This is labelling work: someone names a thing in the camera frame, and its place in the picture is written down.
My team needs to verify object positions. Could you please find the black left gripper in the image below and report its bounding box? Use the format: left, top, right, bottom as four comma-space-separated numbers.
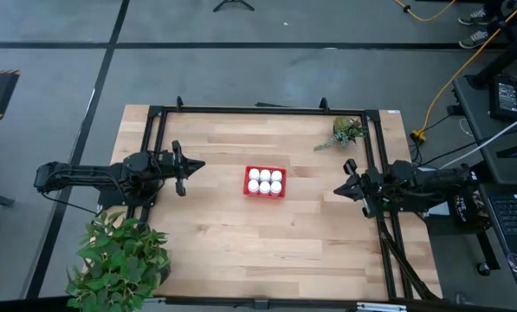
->
160, 140, 206, 182

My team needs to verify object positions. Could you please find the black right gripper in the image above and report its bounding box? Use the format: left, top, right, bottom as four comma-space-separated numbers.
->
334, 169, 387, 219

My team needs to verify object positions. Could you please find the red plastic basket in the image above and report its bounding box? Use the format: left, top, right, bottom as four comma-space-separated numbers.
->
242, 165, 288, 200

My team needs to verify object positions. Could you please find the small potted succulent plant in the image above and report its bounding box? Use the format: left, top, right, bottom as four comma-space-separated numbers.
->
313, 115, 367, 153

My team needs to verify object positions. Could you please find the black bag with lettering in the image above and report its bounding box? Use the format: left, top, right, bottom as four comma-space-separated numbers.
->
446, 190, 491, 231

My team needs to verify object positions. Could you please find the large green leafy plant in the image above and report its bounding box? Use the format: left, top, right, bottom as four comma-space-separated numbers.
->
65, 210, 172, 312

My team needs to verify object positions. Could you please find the white label strip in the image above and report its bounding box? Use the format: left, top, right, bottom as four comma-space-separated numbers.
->
356, 302, 409, 312

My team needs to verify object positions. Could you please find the black desk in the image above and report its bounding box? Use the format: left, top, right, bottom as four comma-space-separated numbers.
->
452, 73, 517, 187

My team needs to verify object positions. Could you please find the black laptop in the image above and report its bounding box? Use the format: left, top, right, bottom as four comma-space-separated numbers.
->
476, 184, 517, 290

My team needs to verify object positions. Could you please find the black tripod base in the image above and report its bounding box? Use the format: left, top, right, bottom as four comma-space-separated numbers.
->
212, 0, 256, 13

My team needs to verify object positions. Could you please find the black power adapter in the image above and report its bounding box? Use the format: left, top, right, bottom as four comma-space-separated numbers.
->
488, 75, 517, 122

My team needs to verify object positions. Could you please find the person's shoe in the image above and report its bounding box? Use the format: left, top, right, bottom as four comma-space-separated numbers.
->
458, 29, 493, 49
456, 8, 493, 26

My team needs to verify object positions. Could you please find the black desk stand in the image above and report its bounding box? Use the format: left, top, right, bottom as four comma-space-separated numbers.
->
463, 16, 517, 91

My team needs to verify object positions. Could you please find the person's leg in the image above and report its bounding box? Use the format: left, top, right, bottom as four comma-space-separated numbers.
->
482, 0, 517, 18

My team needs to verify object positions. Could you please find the black metal table frame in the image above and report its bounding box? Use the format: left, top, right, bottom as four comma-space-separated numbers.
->
127, 95, 444, 312

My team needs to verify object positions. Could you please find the white cable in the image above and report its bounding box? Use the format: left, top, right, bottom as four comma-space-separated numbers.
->
439, 108, 517, 170

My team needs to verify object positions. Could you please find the long yellow power cable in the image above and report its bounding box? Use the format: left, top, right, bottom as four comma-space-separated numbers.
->
413, 0, 517, 140

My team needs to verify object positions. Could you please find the short yellow power cable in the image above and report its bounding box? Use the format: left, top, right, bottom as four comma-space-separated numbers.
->
394, 0, 457, 23

